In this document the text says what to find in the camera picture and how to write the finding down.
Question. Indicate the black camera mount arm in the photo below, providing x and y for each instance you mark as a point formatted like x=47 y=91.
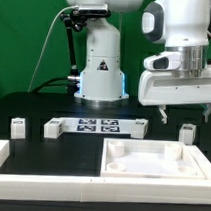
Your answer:
x=71 y=41

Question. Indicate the white U-shaped fence wall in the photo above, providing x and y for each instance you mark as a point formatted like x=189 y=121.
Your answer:
x=97 y=189

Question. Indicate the AprilTag marker sheet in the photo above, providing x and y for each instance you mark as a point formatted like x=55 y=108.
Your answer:
x=101 y=125

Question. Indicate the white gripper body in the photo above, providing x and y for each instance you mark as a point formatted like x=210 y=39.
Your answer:
x=163 y=88

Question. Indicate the grey camera on mount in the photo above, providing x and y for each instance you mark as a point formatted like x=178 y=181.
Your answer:
x=93 y=10

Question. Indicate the white square tabletop tray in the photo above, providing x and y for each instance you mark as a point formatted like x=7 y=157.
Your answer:
x=134 y=158

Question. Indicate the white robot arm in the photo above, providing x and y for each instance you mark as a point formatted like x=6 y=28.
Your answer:
x=156 y=49

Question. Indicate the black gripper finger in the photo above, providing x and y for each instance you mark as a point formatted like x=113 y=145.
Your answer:
x=163 y=114
x=207 y=112

